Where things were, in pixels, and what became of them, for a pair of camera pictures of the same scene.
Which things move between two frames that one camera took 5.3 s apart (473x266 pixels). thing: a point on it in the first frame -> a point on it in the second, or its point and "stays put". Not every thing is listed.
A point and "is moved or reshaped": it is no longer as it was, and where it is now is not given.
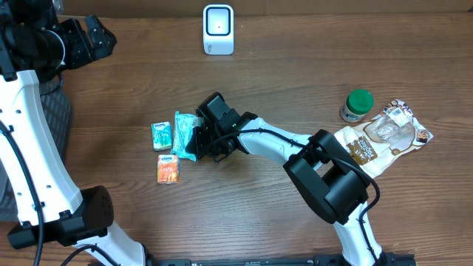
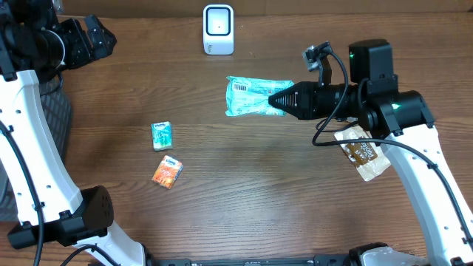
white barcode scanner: [218, 26] stays put
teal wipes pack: [183, 125] -> [249, 97]
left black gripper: [104, 41] stays put
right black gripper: [202, 145] -> [306, 97]
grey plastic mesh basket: [56, 103] stays put
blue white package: [162, 137] stays put
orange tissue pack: [167, 168] is moved or reshaped
